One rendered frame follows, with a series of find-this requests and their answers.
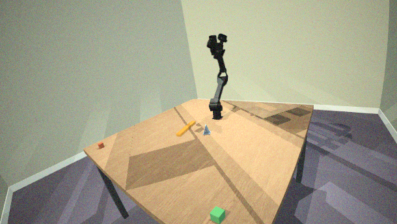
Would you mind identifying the green cube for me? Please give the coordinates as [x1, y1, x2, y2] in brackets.
[210, 206, 226, 224]

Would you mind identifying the small orange block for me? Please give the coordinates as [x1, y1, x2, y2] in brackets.
[98, 142, 105, 149]

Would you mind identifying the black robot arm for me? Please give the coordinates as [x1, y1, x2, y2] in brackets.
[206, 35, 228, 120]

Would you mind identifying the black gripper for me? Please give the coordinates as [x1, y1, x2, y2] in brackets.
[213, 33, 227, 61]

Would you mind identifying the orange bar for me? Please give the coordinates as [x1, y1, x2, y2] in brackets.
[176, 121, 196, 137]

